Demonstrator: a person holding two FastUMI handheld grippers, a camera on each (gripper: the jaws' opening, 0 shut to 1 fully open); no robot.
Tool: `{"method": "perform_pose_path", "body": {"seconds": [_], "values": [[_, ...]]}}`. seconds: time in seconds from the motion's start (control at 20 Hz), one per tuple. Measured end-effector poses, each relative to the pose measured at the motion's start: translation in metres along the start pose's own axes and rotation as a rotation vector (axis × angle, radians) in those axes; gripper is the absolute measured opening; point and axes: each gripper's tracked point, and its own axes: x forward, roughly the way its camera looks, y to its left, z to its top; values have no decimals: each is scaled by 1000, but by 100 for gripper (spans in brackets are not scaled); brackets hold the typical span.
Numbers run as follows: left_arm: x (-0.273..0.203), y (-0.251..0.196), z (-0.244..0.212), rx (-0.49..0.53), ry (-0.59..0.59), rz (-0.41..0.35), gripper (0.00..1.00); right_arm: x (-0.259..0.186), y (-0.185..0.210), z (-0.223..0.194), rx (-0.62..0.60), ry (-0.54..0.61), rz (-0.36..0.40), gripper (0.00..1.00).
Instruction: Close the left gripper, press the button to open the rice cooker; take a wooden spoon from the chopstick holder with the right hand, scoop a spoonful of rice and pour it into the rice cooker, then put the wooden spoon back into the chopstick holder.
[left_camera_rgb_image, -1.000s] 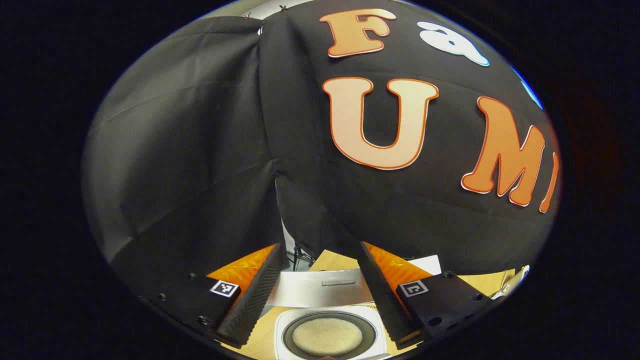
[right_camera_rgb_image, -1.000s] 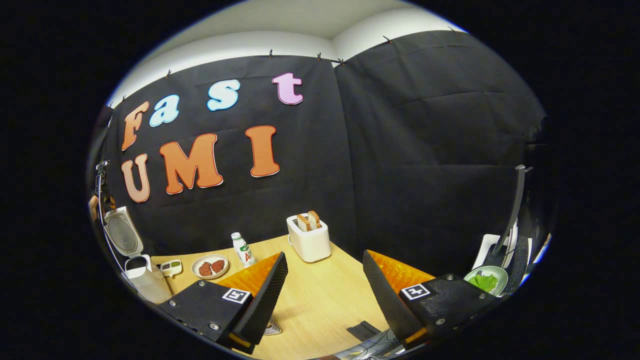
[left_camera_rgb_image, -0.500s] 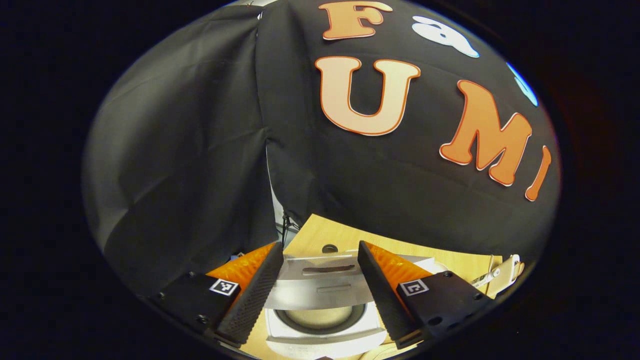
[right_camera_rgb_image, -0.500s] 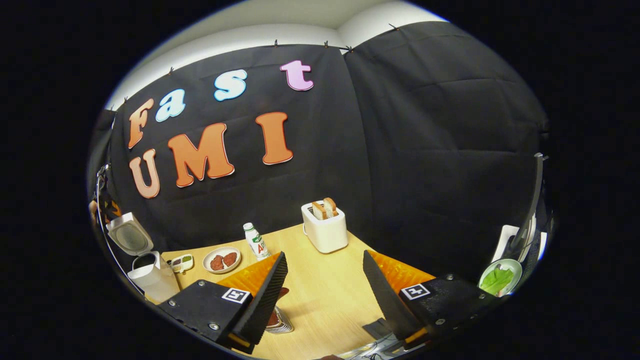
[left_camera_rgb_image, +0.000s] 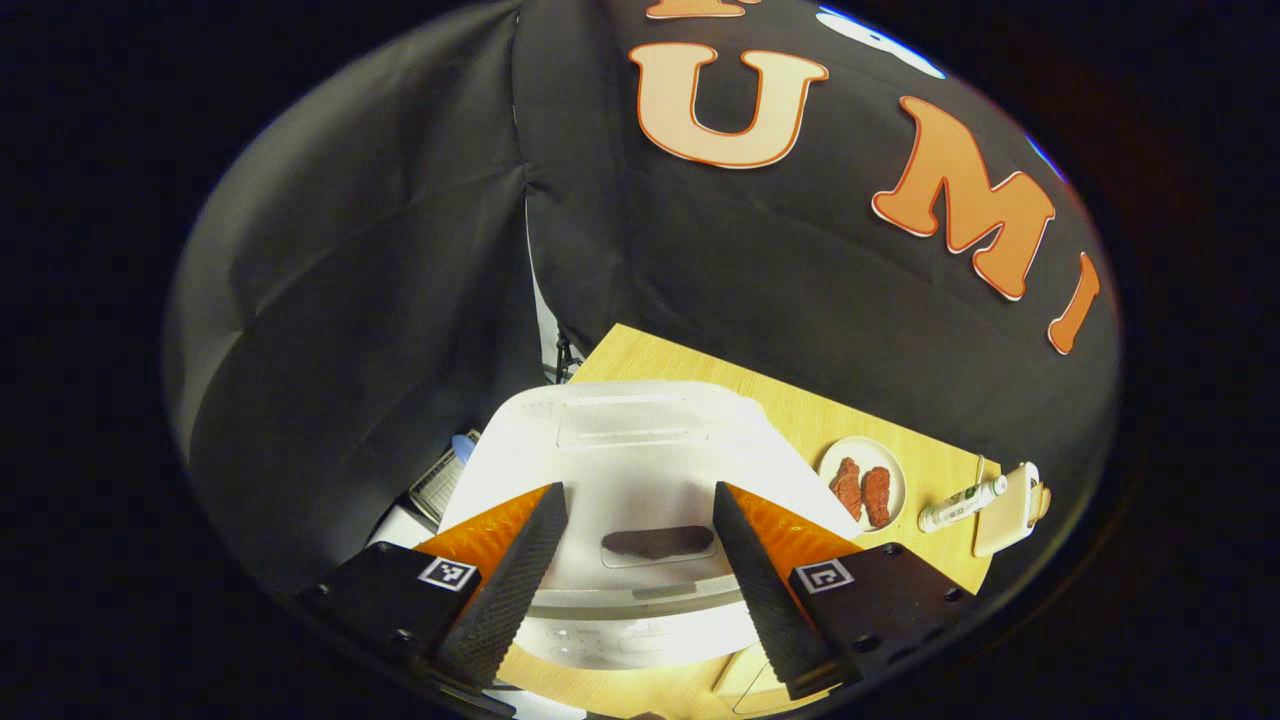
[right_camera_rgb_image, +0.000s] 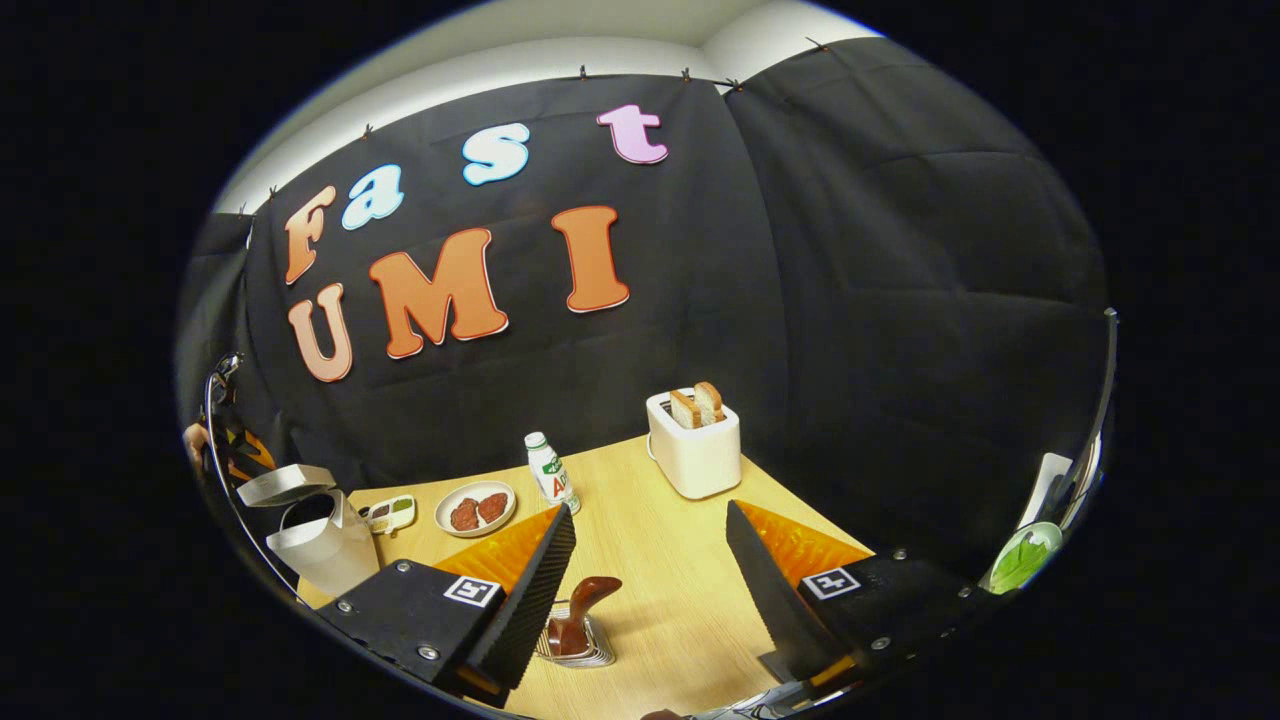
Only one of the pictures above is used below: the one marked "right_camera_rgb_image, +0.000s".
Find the green and white object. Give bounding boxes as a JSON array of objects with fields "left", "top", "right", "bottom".
[{"left": 985, "top": 520, "right": 1063, "bottom": 596}]

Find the white rice cooker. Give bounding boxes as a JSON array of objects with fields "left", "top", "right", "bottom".
[{"left": 236, "top": 463, "right": 383, "bottom": 599}]

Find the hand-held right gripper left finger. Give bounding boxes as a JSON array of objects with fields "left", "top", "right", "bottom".
[{"left": 320, "top": 503, "right": 578, "bottom": 709}]

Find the metal wire chopstick holder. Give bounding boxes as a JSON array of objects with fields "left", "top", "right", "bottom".
[{"left": 535, "top": 600, "right": 618, "bottom": 669}]

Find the white drink bottle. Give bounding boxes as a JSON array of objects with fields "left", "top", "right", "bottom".
[{"left": 524, "top": 431, "right": 581, "bottom": 516}]

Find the white round plate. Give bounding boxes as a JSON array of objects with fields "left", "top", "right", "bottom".
[{"left": 434, "top": 480, "right": 518, "bottom": 539}]

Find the brown wooden spoon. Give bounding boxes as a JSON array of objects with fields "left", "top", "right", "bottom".
[{"left": 548, "top": 576, "right": 623, "bottom": 658}]

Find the white flat object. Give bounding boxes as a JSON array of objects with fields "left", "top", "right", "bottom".
[{"left": 1020, "top": 452, "right": 1074, "bottom": 529}]

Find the small white sauce dish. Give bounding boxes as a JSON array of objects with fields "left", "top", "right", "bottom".
[{"left": 366, "top": 495, "right": 417, "bottom": 534}]

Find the cream toaster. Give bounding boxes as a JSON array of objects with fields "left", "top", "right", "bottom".
[{"left": 645, "top": 390, "right": 743, "bottom": 501}]

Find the black backdrop cloth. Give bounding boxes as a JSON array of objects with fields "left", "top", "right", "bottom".
[{"left": 175, "top": 38, "right": 1113, "bottom": 581}]

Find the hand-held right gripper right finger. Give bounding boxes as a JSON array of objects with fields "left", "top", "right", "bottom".
[{"left": 725, "top": 500, "right": 1001, "bottom": 703}]

